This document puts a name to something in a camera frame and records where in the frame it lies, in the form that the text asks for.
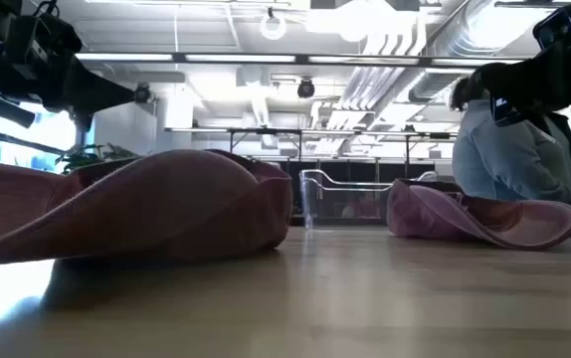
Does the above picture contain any clear plastic bin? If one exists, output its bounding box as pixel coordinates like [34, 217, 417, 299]
[298, 168, 439, 230]

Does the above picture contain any silver ventilation duct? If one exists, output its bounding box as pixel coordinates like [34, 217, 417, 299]
[409, 0, 520, 103]

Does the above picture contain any black round ceiling camera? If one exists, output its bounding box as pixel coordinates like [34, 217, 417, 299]
[133, 83, 153, 104]
[296, 77, 316, 99]

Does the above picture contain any white ring ceiling light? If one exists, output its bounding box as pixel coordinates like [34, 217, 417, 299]
[259, 7, 288, 42]

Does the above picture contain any long ceiling light strip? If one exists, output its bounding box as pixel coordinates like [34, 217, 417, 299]
[74, 52, 525, 69]

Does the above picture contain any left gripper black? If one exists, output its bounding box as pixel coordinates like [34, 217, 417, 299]
[0, 4, 136, 113]

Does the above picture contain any green plant in white pot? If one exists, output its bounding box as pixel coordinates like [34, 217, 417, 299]
[55, 142, 140, 174]

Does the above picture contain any pink corduroy hat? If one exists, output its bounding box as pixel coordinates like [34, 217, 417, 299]
[386, 177, 571, 252]
[0, 147, 294, 269]

